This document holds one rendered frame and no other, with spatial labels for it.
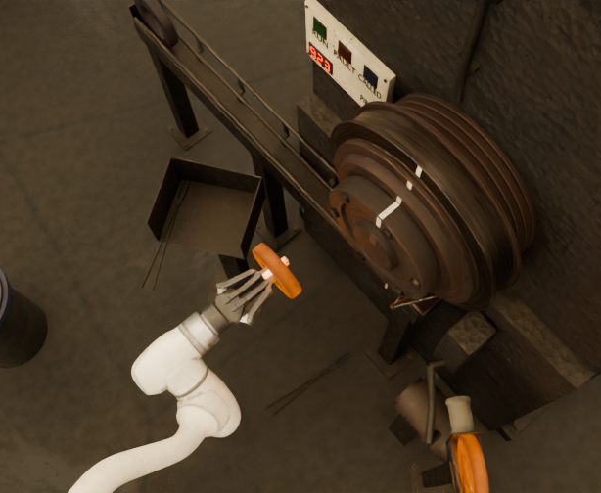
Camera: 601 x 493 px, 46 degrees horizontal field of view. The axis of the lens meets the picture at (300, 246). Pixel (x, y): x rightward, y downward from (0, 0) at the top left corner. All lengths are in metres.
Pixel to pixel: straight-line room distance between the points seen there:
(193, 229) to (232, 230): 0.11
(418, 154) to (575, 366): 0.67
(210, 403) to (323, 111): 0.78
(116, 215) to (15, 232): 0.39
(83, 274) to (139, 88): 0.81
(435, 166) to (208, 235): 0.92
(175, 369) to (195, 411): 0.11
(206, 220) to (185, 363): 0.53
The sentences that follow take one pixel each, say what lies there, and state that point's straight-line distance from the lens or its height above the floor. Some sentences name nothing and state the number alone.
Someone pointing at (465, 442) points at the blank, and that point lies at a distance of 1.73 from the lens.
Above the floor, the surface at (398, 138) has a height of 1.33.
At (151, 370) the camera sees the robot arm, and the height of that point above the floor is 0.87.
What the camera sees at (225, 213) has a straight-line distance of 2.02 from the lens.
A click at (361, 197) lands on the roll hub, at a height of 1.24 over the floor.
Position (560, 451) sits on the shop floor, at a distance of 2.57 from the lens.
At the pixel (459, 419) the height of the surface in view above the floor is 0.70.
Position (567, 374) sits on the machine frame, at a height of 0.87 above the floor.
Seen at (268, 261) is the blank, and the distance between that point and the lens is 1.64.
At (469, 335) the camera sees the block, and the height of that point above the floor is 0.80.
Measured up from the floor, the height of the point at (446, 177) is 1.34.
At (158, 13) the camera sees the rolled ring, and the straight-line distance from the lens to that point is 2.23.
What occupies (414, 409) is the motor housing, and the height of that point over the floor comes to 0.52.
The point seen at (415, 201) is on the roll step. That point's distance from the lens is 1.28.
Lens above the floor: 2.44
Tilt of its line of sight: 69 degrees down
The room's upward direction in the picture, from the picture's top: 5 degrees counter-clockwise
